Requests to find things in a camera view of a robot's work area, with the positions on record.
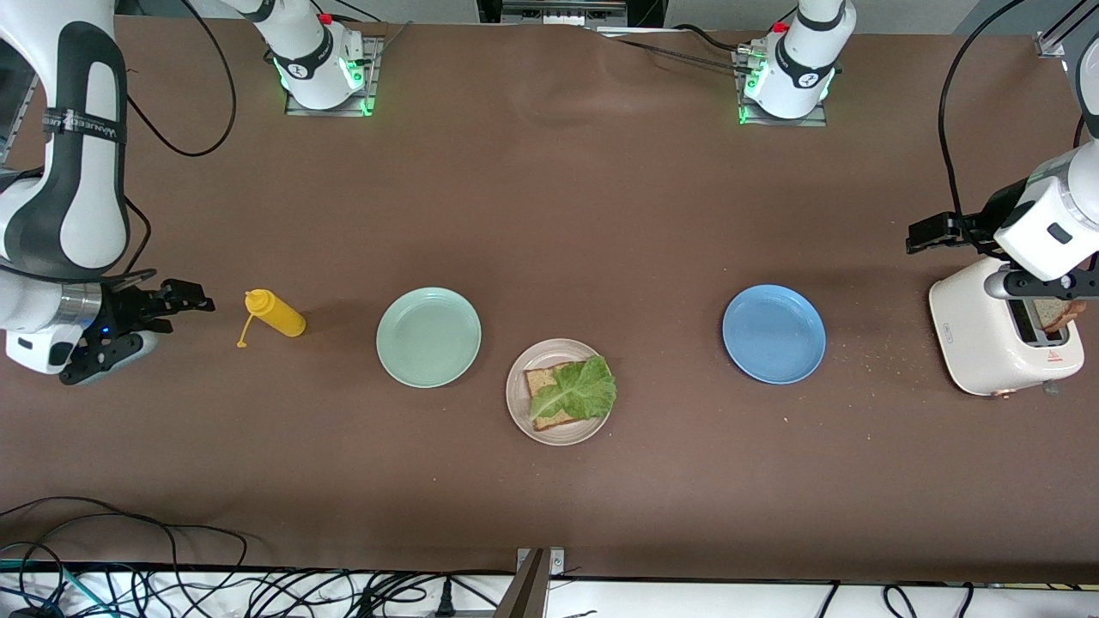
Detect blue plate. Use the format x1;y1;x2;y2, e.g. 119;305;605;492
722;284;827;385

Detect green lettuce leaf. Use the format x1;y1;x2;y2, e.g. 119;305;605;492
529;355;617;421

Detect grey power strip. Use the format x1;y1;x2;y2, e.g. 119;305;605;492
501;0;629;27

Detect mint green plate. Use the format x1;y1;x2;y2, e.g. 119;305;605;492
376;287;483;389

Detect brown bread slice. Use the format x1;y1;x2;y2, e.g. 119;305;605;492
525;365;612;432
1035;296;1087;334

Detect grey metal table bracket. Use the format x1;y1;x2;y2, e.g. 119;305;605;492
494;548;566;618

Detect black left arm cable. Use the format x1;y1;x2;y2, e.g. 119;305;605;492
938;0;1027;220

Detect black base power cable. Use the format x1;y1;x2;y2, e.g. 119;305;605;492
601;24;752;71

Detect white toaster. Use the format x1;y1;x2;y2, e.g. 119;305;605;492
928;256;1085;400

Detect yellow mustard squeeze bottle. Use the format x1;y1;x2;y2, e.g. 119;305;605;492
237;289;307;349

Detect beige plate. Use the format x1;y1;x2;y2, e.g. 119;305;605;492
505;338;615;446

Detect teal cable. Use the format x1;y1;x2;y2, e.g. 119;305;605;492
0;558;117;618

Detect long black looped cable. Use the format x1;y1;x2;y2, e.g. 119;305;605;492
0;496;250;618

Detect aluminium frame rail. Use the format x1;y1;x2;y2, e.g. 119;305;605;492
0;69;39;164

